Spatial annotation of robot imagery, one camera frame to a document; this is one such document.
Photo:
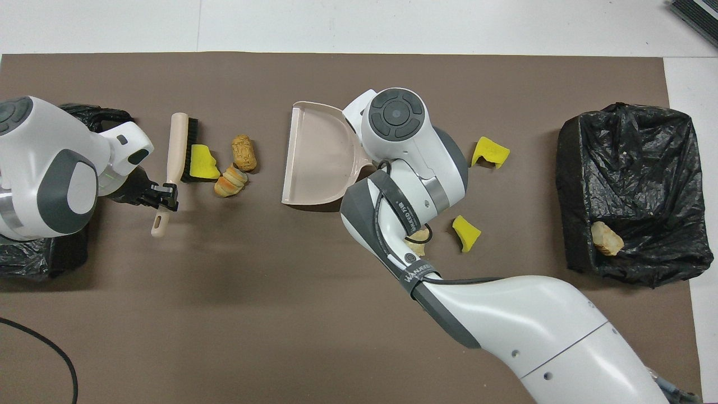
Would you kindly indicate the beige plastic dustpan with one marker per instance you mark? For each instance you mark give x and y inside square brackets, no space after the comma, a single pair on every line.
[320,157]

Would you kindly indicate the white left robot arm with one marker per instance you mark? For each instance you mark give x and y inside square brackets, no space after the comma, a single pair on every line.
[50,168]

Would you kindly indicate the brown oval bread loaf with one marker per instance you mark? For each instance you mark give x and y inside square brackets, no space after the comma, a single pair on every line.
[244,152]

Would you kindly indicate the striped orange bread roll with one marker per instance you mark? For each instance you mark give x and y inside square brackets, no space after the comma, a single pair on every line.
[231,181]

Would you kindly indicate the blocky yellow sponge piece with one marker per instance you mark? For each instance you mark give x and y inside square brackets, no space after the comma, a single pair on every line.
[203,163]

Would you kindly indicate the brown paper table mat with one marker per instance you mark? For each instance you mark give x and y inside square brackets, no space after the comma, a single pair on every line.
[224,314]

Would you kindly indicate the pale tan foam chunk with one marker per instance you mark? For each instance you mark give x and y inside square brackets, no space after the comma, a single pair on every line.
[607,238]
[416,247]

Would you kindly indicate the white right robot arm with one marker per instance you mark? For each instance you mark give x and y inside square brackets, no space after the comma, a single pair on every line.
[533,325]

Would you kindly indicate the black ribbed panel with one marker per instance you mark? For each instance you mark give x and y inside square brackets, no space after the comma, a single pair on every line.
[698,14]

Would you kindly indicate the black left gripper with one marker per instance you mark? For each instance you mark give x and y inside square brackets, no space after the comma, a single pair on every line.
[137,191]

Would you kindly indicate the small yellow sponge wedge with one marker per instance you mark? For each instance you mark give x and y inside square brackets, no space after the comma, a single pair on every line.
[465,233]

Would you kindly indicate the pink bin with black bag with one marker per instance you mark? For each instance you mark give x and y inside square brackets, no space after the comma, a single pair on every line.
[33,261]

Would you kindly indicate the beige brush with black bristles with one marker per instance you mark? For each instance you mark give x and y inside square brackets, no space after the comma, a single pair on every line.
[178,140]

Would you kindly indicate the arched yellow sponge piece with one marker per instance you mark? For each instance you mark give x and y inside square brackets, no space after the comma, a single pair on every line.
[489,150]

